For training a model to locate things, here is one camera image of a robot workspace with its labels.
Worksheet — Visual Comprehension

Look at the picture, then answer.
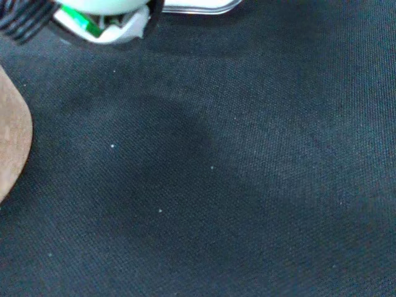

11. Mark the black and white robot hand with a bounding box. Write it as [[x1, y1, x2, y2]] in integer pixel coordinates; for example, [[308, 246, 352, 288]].
[[0, 0, 165, 46]]

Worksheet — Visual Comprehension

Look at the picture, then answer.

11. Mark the black bench cloth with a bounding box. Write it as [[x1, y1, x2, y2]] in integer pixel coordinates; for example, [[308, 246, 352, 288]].
[[0, 0, 396, 297]]

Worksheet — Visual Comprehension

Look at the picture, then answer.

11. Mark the brown cork ring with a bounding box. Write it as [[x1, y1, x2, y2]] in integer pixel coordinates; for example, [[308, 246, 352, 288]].
[[0, 64, 34, 207]]

